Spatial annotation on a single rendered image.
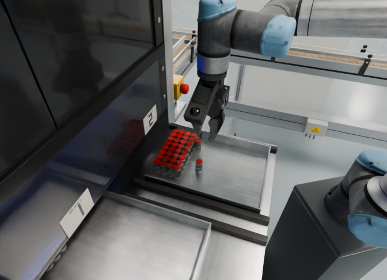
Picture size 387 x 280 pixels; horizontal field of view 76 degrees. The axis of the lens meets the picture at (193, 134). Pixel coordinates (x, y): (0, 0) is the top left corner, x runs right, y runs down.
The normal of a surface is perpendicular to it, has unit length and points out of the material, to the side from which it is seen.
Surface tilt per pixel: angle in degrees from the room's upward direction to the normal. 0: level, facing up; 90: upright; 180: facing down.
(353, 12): 66
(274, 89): 90
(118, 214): 0
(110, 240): 0
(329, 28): 110
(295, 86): 90
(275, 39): 78
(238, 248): 0
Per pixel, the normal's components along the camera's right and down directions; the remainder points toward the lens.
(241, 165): 0.03, -0.76
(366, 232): -0.46, 0.67
